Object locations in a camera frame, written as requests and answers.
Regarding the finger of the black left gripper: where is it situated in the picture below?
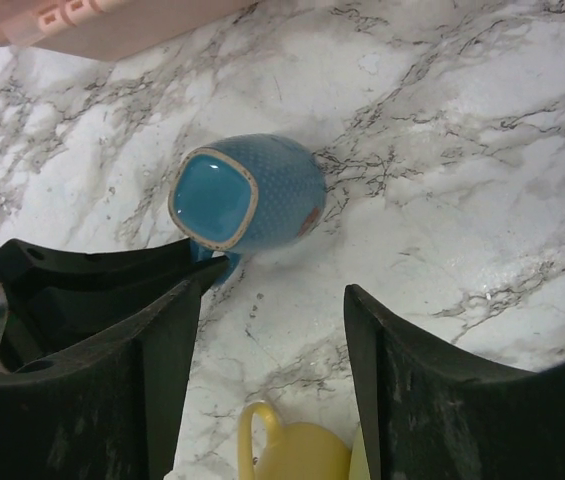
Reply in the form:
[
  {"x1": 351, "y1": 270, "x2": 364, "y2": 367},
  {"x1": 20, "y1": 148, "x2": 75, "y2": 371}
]
[{"x1": 0, "y1": 239, "x2": 229, "y2": 371}]

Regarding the blue dotted mug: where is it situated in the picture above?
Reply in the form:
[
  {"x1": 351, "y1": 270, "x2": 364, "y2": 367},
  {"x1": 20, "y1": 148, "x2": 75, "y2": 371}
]
[{"x1": 168, "y1": 134, "x2": 327, "y2": 271}]

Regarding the pink plastic storage box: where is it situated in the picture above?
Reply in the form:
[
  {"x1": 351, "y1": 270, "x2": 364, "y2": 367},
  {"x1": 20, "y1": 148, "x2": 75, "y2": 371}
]
[{"x1": 0, "y1": 0, "x2": 254, "y2": 61}]

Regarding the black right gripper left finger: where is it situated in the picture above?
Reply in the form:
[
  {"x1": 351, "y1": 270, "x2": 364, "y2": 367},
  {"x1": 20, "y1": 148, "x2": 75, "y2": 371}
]
[{"x1": 0, "y1": 281, "x2": 201, "y2": 479}]

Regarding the yellow mug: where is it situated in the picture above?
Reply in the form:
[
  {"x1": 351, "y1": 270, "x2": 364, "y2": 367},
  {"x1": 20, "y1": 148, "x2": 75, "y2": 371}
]
[{"x1": 237, "y1": 402, "x2": 351, "y2": 480}]

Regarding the lime green faceted mug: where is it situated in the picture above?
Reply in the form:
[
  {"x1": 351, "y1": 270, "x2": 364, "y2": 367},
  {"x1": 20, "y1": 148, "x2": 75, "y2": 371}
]
[{"x1": 348, "y1": 426, "x2": 371, "y2": 480}]

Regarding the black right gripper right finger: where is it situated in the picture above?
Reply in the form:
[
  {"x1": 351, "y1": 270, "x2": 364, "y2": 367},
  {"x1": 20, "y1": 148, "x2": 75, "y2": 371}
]
[{"x1": 344, "y1": 285, "x2": 565, "y2": 479}]

